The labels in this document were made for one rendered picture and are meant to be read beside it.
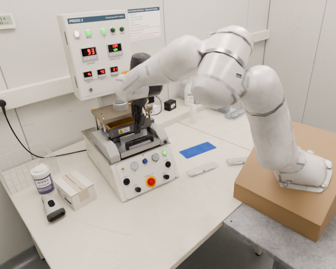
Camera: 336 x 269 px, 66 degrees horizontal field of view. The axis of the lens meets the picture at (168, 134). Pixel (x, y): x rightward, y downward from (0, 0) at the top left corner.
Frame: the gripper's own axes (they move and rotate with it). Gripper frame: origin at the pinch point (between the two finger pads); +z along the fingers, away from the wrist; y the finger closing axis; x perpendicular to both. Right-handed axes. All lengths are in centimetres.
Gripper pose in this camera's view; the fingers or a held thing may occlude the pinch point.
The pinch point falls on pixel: (137, 127)
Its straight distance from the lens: 126.1
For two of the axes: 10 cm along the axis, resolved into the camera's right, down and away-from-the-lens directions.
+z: -1.3, 7.1, 7.0
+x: 8.4, -2.9, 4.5
